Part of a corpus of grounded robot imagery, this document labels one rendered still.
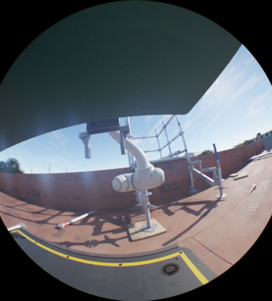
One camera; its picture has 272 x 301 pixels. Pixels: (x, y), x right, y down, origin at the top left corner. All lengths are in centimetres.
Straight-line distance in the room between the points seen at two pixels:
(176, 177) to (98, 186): 147
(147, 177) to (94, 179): 147
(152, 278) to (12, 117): 37
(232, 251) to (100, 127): 93
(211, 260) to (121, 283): 53
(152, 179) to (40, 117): 47
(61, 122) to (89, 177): 178
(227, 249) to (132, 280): 60
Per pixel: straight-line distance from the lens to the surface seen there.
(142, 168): 50
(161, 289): 26
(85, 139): 39
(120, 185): 53
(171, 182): 197
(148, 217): 96
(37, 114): 16
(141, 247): 84
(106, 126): 37
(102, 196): 187
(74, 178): 205
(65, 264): 36
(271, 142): 605
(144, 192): 87
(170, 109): 15
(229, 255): 74
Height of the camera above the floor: 57
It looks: 13 degrees up
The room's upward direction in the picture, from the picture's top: 8 degrees counter-clockwise
